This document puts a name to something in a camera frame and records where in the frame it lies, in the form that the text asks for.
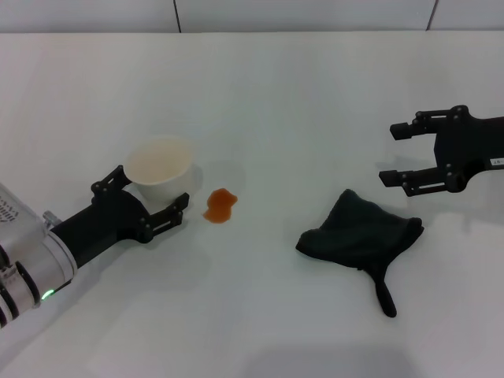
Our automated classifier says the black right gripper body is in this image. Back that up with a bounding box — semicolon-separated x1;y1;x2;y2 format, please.
432;106;504;194

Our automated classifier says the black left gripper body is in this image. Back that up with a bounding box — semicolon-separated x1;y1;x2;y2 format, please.
49;188;153;272

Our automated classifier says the white paper cup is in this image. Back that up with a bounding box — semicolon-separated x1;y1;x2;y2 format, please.
125;135;195;206

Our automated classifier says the dark blue rag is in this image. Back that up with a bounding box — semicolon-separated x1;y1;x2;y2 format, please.
295;188;425;318

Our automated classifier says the brown water stain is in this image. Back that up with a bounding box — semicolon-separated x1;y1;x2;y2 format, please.
202;187;239;224

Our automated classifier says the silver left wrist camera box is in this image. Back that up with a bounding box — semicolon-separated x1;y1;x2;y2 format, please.
0;183;45;247

